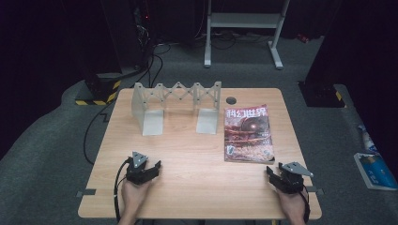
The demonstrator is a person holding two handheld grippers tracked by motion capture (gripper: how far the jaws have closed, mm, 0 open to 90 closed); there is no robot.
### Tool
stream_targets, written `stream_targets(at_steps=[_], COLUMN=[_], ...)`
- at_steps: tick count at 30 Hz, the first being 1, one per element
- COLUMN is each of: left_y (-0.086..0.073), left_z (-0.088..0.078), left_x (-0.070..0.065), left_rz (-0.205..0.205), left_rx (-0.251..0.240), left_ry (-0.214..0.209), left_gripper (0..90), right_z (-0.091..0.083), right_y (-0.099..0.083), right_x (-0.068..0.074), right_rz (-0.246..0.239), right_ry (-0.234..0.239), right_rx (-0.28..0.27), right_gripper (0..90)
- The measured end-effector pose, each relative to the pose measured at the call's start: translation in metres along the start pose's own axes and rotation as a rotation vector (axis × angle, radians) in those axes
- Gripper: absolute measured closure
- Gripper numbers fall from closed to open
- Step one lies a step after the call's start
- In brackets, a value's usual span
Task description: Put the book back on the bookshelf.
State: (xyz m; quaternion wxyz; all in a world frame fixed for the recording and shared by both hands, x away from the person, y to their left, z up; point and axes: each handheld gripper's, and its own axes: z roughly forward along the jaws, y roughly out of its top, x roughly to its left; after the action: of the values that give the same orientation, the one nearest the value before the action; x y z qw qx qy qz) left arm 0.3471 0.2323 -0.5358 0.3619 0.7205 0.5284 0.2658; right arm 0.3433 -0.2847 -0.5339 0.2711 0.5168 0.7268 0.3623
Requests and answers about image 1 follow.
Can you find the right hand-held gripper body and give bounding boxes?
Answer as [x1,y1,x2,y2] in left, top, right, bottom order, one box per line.
[277,161,314,195]

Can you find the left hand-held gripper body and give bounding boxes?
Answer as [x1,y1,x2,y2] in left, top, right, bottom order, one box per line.
[125,151,152,186]

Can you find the white expandable metal book rack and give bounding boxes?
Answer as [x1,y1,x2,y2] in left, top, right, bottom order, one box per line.
[130,81,222,137]

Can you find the red cover magazine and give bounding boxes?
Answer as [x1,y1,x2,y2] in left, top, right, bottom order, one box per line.
[222,104,276,165]

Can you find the person's left hand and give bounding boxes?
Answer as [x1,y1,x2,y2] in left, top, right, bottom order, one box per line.
[120,179,153,219]

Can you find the person's right hand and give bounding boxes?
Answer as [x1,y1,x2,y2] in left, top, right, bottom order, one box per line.
[275,187,307,223]

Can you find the grey tape piece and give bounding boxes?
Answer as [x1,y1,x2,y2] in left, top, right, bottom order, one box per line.
[75,188,98,199]
[304,185,325,196]

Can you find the blue and white box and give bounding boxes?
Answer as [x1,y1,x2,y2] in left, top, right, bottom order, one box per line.
[353,152,398,192]

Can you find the clear plastic bottle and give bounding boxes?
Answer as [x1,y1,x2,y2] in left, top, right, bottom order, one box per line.
[357,124,380,154]

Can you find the yellow black striped base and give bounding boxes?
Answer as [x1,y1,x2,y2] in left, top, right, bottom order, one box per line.
[74,72,123,107]

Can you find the black box with yellow stripe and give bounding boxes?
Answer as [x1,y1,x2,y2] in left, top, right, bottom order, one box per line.
[298,81,347,109]

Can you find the black equipment rack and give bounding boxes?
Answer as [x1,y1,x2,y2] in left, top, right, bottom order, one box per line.
[99,0,158,73]

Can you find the white metal stand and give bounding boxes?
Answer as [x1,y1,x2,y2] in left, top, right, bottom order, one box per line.
[203,0,291,70]

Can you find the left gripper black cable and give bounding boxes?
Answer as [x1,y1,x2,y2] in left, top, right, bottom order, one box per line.
[113,157,133,223]

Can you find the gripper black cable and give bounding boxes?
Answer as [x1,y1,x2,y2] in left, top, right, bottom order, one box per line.
[113,157,133,223]
[298,183,312,224]

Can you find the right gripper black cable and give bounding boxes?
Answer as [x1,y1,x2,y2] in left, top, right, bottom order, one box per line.
[298,183,312,224]

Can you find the black floor cable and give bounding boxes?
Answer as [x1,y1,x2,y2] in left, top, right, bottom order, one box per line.
[145,42,173,89]
[82,98,117,166]

